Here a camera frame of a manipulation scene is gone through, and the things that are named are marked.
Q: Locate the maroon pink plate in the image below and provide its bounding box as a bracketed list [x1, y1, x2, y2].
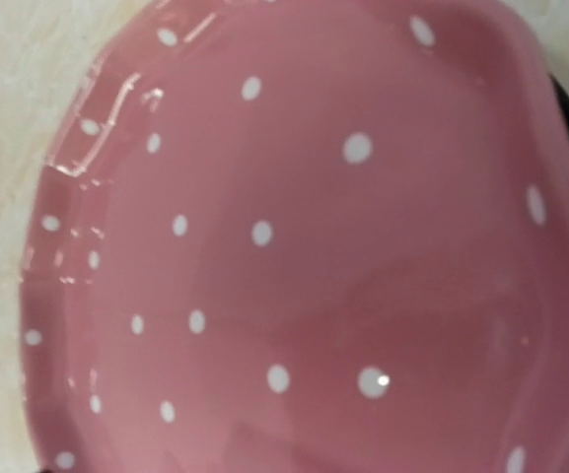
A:
[20, 1, 569, 472]

